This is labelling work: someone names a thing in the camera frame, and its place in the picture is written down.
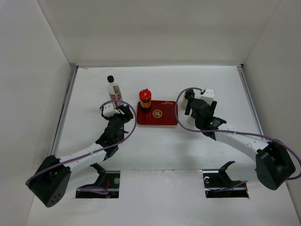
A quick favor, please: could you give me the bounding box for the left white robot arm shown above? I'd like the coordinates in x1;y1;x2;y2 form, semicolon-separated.
25;104;136;208

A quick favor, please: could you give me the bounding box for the purple cable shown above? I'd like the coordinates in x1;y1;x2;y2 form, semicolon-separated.
25;100;137;186
175;87;301;181

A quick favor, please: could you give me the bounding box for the black cap pepper grinder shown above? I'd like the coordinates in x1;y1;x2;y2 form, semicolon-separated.
181;89;195;109

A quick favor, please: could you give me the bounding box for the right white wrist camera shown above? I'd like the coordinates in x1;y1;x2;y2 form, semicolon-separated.
200;88;215;105

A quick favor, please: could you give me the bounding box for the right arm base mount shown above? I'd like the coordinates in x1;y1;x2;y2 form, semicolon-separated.
202;161;249;198

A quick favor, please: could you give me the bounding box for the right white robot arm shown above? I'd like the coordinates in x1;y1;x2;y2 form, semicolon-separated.
185;98;296;190

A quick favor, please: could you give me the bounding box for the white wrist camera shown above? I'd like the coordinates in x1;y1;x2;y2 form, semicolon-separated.
102;104;118;117
200;88;215;105

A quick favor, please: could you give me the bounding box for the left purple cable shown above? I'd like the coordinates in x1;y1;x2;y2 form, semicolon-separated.
25;100;137;186

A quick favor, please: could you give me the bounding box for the red rectangular tray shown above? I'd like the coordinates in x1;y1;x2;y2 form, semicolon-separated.
136;100;178;127

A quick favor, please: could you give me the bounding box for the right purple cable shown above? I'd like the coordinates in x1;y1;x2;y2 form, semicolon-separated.
175;87;301;181

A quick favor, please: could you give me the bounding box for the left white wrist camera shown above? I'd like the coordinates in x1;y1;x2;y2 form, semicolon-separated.
102;104;118;117

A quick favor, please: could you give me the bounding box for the soy sauce bottle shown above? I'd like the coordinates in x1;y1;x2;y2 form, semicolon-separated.
107;75;123;107

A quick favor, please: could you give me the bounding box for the red lid sauce jar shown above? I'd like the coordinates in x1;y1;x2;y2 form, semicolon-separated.
139;89;151;110

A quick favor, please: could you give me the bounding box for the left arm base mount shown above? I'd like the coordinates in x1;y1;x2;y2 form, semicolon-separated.
75;163;121;199

